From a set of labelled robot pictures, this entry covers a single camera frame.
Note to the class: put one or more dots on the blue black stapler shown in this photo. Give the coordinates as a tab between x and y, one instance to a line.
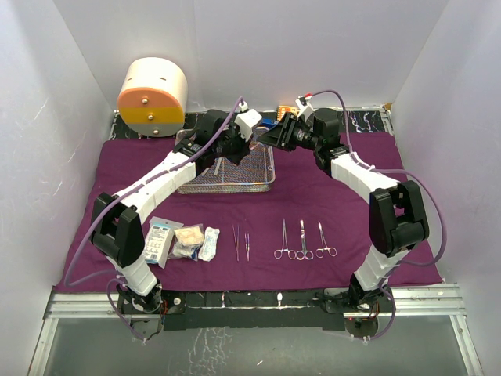
268	123

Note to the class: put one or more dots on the beige bandage roll packet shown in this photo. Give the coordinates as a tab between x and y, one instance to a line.
190	235

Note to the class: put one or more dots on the metal surgical scissors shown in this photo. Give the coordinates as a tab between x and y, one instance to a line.
304	253

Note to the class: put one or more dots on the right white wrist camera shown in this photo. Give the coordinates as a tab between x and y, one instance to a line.
305	109

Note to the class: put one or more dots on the orange small box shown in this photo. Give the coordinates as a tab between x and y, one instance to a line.
282	110

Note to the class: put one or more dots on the thin metal tweezers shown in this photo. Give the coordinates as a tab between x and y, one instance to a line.
236	238

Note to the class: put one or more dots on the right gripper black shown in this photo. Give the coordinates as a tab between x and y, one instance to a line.
282	135

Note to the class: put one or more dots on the small blue white packet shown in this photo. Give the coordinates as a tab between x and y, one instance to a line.
181	251

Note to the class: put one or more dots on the black base frame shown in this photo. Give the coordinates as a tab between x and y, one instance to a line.
329	309

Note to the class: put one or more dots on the wire mesh metal tray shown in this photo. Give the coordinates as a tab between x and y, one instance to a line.
255	173

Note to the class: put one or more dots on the wide metal tweezers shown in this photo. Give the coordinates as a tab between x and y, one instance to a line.
247	245

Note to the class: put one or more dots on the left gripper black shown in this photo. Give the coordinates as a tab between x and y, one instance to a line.
245	145

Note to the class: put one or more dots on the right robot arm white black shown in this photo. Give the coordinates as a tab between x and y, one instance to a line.
397	218

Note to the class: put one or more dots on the white gauze packet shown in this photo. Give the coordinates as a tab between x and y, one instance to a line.
159	240

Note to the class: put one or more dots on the metal forceps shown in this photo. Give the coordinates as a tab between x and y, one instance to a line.
324	248
284	251

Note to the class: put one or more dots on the round white drawer box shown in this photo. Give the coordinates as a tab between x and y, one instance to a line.
153	97

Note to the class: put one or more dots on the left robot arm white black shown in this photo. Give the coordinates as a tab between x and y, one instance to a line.
118	218

